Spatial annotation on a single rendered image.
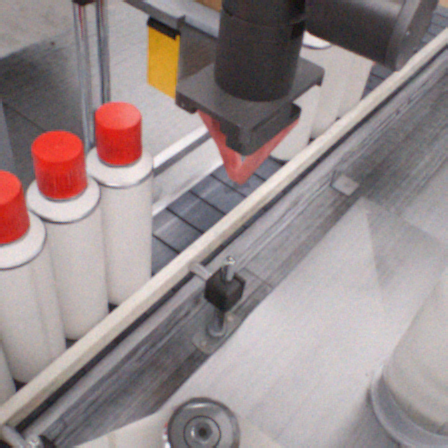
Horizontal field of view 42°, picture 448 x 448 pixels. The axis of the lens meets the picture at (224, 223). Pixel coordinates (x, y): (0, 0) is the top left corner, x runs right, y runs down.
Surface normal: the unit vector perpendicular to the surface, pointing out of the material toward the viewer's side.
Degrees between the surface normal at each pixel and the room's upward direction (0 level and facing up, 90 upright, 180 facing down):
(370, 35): 99
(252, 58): 90
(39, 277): 90
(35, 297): 90
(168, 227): 0
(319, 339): 0
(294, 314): 0
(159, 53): 90
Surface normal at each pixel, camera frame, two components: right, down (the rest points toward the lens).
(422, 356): -0.94, 0.17
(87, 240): 0.74, 0.55
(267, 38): -0.01, 0.74
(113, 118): 0.13, -0.69
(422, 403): -0.65, 0.48
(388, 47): -0.57, 0.72
